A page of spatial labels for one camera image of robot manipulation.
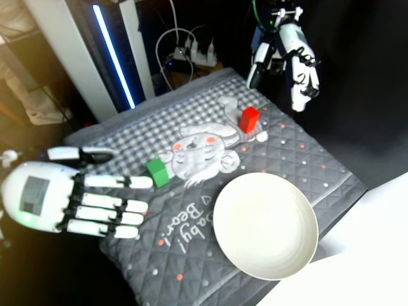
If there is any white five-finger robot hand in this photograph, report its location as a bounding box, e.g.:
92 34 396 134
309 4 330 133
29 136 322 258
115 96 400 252
0 145 154 240
245 20 321 113

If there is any red block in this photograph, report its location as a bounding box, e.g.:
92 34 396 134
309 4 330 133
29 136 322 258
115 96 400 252
238 106 261 133

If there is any green block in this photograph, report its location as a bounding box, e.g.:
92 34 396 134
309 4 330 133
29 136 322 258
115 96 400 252
145 158 171 188

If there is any white round plate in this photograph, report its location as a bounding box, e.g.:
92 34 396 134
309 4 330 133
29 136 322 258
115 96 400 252
212 172 319 281

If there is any white power strip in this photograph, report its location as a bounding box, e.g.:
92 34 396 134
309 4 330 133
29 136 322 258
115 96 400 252
171 37 221 68

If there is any white pillar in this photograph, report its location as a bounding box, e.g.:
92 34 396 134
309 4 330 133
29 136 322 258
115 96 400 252
24 0 157 122

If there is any grey quilt with bear print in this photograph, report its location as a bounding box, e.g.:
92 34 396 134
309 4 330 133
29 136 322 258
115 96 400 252
62 67 368 306

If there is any blue light strip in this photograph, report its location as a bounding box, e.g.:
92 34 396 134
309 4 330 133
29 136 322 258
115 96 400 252
92 3 136 110

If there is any white flat panel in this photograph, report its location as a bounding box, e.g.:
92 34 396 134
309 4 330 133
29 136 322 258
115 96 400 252
254 171 408 306

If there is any white cable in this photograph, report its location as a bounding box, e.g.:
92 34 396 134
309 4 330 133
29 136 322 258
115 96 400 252
155 27 199 93

